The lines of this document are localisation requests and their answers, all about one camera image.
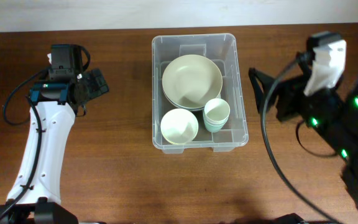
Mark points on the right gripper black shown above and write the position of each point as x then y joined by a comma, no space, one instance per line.
292,91

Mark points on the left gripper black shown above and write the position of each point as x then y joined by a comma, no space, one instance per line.
96,82

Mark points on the cream plastic cup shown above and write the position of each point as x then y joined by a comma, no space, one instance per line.
216,111

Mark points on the mint green plastic cup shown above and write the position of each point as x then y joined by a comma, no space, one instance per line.
213,128

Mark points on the beige plate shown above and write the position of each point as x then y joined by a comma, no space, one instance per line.
192,80

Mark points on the dark blue plate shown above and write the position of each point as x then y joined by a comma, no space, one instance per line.
183,107

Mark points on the white bowl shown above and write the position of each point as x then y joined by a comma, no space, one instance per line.
179,126

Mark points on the translucent grey plastic cup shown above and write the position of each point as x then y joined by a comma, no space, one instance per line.
214,122

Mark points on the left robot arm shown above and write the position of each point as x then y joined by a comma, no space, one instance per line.
58,92

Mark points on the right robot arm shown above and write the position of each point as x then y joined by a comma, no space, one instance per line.
334,119

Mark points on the clear plastic storage bin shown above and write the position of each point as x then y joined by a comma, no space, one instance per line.
222,50

